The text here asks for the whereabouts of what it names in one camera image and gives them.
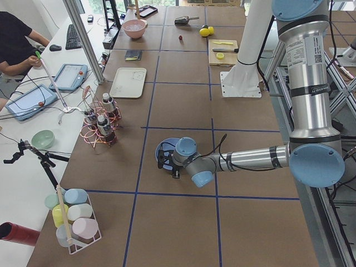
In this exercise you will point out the yellow lemon lower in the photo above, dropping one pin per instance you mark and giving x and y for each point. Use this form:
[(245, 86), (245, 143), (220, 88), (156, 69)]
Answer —
[(211, 30)]

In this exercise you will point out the teach pendant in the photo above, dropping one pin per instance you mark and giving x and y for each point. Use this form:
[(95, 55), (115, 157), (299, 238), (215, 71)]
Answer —
[(70, 76), (31, 102)]

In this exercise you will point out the lemon half slice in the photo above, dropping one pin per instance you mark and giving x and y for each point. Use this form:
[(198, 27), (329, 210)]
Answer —
[(220, 56)]

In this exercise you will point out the steel knife sharpener rod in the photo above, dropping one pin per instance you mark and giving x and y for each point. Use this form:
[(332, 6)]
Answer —
[(226, 50)]

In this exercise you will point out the black computer mouse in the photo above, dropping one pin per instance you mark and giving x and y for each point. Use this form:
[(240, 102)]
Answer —
[(54, 48)]

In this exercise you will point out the yellow cup in rack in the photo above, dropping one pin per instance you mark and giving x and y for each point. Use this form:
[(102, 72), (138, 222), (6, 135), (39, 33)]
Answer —
[(57, 216)]

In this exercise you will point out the copper wire bottle rack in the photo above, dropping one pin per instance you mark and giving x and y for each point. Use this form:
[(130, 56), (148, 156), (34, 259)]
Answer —
[(93, 136)]

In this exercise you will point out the person in black shirt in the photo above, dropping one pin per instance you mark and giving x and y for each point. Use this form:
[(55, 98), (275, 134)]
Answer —
[(17, 54)]

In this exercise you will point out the dark drink bottle two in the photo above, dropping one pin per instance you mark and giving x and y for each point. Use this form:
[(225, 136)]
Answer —
[(105, 129)]

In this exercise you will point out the metal ice scoop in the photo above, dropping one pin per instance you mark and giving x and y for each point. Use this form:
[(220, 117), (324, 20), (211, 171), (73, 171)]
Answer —
[(184, 20)]

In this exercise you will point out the aluminium frame post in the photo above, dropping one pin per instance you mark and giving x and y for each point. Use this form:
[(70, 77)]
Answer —
[(76, 19)]

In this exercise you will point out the pink bowl of ice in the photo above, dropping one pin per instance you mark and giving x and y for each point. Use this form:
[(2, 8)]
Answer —
[(135, 28)]

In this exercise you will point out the wooden rack handle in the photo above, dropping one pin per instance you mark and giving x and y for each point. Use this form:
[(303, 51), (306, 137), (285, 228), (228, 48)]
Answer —
[(64, 215)]

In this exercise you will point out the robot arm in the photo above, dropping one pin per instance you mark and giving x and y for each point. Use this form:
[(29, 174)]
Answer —
[(314, 152)]

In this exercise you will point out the teach pendant near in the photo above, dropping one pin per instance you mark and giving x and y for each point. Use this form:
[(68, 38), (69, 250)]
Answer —
[(31, 102)]

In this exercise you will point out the teach pendant far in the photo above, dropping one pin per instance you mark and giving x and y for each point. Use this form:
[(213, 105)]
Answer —
[(70, 76)]

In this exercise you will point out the yellow lemon upper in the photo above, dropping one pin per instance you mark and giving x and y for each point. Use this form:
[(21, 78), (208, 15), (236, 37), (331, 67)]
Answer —
[(204, 32)]

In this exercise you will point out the blue plate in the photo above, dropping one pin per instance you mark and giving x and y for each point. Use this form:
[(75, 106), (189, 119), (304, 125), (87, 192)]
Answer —
[(173, 141)]

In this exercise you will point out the wooden cutting board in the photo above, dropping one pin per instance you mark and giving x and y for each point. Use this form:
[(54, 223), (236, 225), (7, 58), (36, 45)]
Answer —
[(230, 58)]

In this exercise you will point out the yellow lemon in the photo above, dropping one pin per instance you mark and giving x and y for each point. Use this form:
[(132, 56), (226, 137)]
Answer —
[(204, 32), (211, 30)]

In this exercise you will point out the dark drink bottle three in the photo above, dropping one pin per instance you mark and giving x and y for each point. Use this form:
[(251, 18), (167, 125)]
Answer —
[(91, 118)]

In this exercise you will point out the dark drink bottle one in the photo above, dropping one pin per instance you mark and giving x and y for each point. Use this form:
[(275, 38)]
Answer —
[(109, 105)]

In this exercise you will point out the cream bear tray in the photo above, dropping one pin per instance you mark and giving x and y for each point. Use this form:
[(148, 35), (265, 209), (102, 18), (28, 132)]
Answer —
[(128, 82)]

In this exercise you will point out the pink cup in rack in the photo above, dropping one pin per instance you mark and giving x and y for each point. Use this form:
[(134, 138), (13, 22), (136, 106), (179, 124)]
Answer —
[(85, 228)]

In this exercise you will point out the black glass tray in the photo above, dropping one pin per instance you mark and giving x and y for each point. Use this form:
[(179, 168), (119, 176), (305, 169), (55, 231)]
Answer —
[(147, 11)]

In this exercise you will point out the blue cup in rack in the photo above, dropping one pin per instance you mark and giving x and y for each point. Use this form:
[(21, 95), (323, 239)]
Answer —
[(76, 196)]

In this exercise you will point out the white wire cup rack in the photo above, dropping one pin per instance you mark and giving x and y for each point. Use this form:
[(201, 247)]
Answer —
[(78, 242)]

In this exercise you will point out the black keyboard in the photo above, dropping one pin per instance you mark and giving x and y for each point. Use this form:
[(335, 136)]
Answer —
[(72, 38)]

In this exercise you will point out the grey folded cloth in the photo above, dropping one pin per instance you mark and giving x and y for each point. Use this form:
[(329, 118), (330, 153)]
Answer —
[(133, 55)]

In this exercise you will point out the yellow plastic knife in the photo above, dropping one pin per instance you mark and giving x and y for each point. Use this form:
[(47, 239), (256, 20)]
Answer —
[(225, 43)]

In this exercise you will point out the long grabber stick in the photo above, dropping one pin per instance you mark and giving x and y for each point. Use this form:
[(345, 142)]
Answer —
[(66, 109)]

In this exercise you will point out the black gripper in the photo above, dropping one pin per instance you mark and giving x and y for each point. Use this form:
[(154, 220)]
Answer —
[(167, 159)]

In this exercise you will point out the green bowl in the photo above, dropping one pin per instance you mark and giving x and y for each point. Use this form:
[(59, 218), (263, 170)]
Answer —
[(43, 139)]

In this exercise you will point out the white cup in rack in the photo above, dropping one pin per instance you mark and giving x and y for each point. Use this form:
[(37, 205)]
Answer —
[(79, 211)]

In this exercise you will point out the red cylinder bottle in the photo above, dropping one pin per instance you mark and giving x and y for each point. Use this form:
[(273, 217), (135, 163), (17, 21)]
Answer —
[(19, 234)]

